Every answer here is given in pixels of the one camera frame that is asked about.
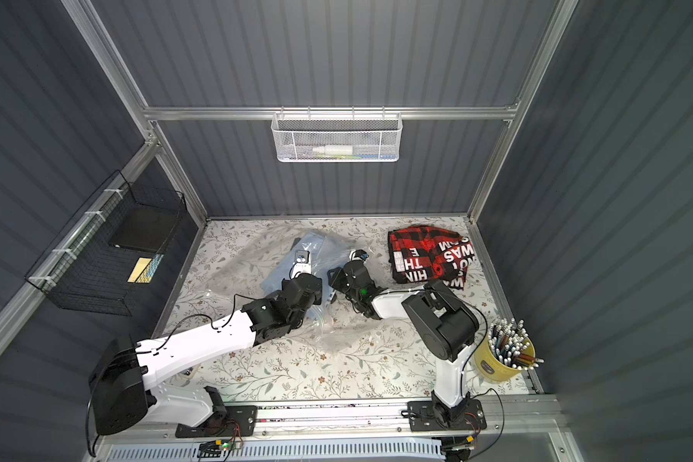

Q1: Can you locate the clear plastic vacuum bag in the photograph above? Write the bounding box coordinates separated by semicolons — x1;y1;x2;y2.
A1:
202;223;387;352

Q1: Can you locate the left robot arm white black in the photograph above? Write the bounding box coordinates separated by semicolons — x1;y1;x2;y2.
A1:
88;273;323;436

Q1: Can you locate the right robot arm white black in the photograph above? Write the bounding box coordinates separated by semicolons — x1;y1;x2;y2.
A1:
327;260;489;422

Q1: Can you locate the light blue folded shirt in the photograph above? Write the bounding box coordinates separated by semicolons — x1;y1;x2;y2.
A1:
260;232;352;304

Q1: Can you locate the white bottle in basket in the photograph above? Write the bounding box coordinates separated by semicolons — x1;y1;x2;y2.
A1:
312;146;354;159

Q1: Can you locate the yellow notepad in basket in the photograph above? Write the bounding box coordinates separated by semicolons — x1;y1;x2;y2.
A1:
127;257;155;284

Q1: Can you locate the black box in basket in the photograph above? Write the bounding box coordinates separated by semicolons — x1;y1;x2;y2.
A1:
108;208;177;252

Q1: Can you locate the white vented panel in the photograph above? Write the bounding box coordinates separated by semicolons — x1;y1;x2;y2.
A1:
102;437;445;461

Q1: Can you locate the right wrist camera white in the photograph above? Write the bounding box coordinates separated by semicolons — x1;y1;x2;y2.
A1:
350;249;370;262

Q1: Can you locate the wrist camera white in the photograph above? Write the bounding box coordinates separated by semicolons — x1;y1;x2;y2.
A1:
350;249;370;262
289;249;312;279

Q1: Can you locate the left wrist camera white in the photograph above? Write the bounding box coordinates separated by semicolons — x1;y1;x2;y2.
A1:
289;249;312;279

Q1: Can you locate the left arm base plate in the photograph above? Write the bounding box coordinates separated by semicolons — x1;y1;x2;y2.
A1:
175;405;258;439

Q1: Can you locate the white wire mesh basket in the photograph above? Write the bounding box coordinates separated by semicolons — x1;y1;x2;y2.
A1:
271;112;403;163

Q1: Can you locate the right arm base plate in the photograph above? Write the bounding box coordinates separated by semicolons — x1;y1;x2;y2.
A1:
402;398;487;434

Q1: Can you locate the black wire basket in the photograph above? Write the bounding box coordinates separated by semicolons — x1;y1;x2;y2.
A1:
26;174;187;317

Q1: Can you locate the aluminium front rail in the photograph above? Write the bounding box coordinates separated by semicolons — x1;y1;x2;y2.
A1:
94;393;567;443

